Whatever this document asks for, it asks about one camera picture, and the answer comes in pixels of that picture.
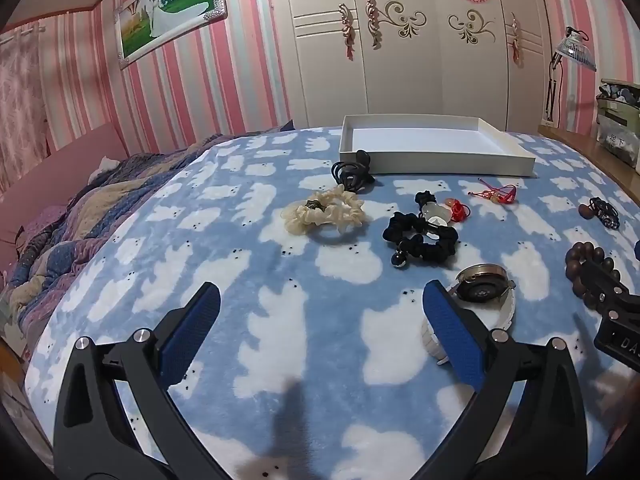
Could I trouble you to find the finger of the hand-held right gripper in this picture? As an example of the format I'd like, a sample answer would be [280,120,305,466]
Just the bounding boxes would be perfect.
[581,259,640,322]

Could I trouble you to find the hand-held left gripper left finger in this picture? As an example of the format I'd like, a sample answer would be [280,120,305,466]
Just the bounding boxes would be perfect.
[53,281,236,480]

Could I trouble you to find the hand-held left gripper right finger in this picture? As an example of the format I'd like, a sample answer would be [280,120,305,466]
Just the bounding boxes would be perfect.
[406,280,589,480]

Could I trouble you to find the brown wooden bead bracelet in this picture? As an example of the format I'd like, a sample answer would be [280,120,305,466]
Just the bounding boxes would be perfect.
[565,241,624,311]

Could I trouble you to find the black braided cord bracelet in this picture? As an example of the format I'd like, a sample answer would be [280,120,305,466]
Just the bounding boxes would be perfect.
[578,196,621,231]

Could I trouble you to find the black scrunchie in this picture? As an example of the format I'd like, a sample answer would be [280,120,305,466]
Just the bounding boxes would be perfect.
[382,211,460,269]

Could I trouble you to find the red bead hair tie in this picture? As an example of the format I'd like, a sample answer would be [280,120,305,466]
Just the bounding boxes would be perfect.
[442,198,474,224]

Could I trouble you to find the red string bracelet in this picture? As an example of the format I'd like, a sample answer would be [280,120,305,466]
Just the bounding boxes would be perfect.
[468,177,519,206]

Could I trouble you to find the cream ruffled scrunchie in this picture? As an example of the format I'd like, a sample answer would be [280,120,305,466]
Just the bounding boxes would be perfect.
[282,185,374,237]

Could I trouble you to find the white shallow cardboard box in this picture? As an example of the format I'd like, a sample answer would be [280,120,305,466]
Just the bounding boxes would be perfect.
[338,114,537,178]

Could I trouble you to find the black hair ties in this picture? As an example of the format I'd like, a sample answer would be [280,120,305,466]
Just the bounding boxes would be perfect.
[330,150,376,194]

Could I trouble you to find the blue blanket with white bears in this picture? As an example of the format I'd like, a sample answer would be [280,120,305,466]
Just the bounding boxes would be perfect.
[25,125,640,480]

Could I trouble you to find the wooden desk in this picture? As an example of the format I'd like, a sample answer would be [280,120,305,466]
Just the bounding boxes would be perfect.
[537,122,640,202]

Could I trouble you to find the green storage organizer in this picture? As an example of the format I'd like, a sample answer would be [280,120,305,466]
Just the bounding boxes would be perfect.
[595,78,640,172]

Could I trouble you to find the striped patchwork quilt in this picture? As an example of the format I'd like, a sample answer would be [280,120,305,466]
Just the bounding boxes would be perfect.
[0,120,296,361]

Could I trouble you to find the pink headboard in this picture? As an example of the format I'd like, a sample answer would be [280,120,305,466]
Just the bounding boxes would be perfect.
[0,122,129,261]

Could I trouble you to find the desk lamp with glass shade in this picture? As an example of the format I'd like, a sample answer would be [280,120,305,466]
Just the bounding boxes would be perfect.
[542,26,599,124]

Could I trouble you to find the white wardrobe with gold ornaments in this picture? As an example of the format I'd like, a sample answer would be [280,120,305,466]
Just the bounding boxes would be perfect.
[282,0,557,134]

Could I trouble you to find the pink patterned curtain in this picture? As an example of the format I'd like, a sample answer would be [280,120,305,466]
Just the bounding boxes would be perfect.
[0,15,52,181]

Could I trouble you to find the framed wedding photo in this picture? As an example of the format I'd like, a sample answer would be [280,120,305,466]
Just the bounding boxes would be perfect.
[114,0,229,70]

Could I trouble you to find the wristwatch with white strap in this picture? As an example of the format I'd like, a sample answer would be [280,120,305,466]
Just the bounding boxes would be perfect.
[421,263,517,366]

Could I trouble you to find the red tassel on wardrobe handle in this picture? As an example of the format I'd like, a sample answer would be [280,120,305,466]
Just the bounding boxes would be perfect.
[339,4,357,61]
[509,12,524,66]

